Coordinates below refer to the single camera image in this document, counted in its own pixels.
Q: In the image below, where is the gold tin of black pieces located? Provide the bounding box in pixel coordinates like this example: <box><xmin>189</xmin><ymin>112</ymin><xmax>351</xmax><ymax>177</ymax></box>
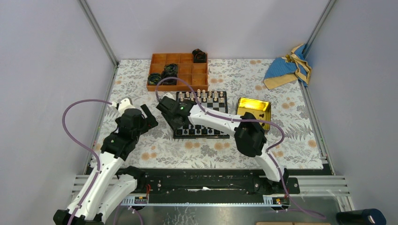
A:
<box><xmin>236</xmin><ymin>97</ymin><xmax>271</xmax><ymax>122</ymax></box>

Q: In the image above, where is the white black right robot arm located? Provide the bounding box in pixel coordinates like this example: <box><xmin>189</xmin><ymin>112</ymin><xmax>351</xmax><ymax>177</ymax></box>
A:
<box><xmin>156</xmin><ymin>95</ymin><xmax>288</xmax><ymax>193</ymax></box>

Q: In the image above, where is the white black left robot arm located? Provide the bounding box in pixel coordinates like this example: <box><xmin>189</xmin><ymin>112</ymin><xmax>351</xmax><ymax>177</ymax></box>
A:
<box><xmin>53</xmin><ymin>103</ymin><xmax>158</xmax><ymax>225</ymax></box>

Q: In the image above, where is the black silver chess board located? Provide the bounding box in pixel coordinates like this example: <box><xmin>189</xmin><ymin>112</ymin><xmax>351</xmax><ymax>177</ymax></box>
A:
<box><xmin>173</xmin><ymin>90</ymin><xmax>230</xmax><ymax>139</ymax></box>

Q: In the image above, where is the black green coil left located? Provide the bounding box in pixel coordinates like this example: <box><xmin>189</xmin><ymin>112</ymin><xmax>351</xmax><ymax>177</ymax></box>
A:
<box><xmin>147</xmin><ymin>73</ymin><xmax>162</xmax><ymax>86</ymax></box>

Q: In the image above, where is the orange compartment tray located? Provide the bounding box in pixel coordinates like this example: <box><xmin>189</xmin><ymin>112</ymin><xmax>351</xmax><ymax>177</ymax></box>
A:
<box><xmin>146</xmin><ymin>53</ymin><xmax>208</xmax><ymax>91</ymax></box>

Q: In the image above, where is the black coil middle compartment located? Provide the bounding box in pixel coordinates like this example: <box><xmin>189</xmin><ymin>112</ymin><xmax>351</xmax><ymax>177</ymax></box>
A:
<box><xmin>161</xmin><ymin>63</ymin><xmax>178</xmax><ymax>85</ymax></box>

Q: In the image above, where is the black coil compartment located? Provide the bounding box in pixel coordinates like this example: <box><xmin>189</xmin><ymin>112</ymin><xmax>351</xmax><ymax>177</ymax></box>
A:
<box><xmin>192</xmin><ymin>49</ymin><xmax>207</xmax><ymax>63</ymax></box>
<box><xmin>161</xmin><ymin>63</ymin><xmax>178</xmax><ymax>85</ymax></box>

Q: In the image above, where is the black coil top compartment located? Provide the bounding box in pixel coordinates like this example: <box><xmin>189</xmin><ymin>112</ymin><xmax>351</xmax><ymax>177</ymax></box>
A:
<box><xmin>192</xmin><ymin>49</ymin><xmax>207</xmax><ymax>63</ymax></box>

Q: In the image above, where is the blue yellow cloth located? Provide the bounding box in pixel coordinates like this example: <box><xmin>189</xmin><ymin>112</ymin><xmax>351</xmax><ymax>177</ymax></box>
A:
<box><xmin>263</xmin><ymin>44</ymin><xmax>312</xmax><ymax>90</ymax></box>

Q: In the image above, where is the floral table mat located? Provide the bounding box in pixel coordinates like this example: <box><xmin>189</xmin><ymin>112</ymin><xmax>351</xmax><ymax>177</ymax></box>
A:
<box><xmin>110</xmin><ymin>59</ymin><xmax>323</xmax><ymax>169</ymax></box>

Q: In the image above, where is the black cylinder bottom right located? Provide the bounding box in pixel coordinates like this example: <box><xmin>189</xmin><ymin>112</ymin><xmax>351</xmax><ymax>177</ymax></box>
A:
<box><xmin>336</xmin><ymin>209</ymin><xmax>387</xmax><ymax>225</ymax></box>

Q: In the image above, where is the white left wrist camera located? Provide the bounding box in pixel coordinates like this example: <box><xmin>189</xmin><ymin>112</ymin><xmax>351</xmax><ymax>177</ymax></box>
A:
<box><xmin>111</xmin><ymin>97</ymin><xmax>135</xmax><ymax>114</ymax></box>

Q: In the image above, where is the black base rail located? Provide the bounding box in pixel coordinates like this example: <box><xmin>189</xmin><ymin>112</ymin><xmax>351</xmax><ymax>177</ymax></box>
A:
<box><xmin>133</xmin><ymin>169</ymin><xmax>300</xmax><ymax>204</ymax></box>

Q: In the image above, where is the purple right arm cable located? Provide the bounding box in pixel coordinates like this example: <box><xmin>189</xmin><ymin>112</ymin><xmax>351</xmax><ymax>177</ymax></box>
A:
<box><xmin>155</xmin><ymin>77</ymin><xmax>327</xmax><ymax>220</ymax></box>

